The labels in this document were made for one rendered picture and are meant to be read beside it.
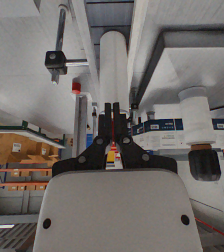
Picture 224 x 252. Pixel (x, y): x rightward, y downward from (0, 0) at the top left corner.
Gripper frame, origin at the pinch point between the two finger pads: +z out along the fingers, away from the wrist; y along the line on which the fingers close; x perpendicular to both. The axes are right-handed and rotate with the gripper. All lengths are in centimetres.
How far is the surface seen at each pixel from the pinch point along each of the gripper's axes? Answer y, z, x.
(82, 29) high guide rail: -3.2, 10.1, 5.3
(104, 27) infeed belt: -1.0, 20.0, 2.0
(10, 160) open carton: -151, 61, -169
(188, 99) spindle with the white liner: 25.4, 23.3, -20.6
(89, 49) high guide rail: -2.9, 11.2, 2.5
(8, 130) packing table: -126, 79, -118
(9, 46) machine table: -25.7, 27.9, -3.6
